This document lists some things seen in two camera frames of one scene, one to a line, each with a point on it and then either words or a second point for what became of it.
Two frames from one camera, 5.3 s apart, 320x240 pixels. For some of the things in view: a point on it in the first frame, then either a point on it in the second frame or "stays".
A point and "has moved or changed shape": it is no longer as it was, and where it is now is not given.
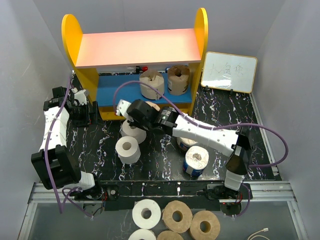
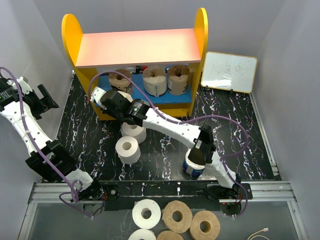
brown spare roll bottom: x=169 y=235 stays
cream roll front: x=154 y=78 has moved or changed shape
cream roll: x=185 y=141 to x=126 y=96
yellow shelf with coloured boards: x=163 y=66 stays
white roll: x=128 y=150 stays
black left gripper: x=93 y=118 to x=43 y=105
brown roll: x=154 y=106 has moved or changed shape
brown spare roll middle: x=180 y=226 stays
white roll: x=127 y=130 stays
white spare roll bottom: x=144 y=234 stays
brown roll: x=178 y=79 stays
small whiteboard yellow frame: x=229 y=72 stays
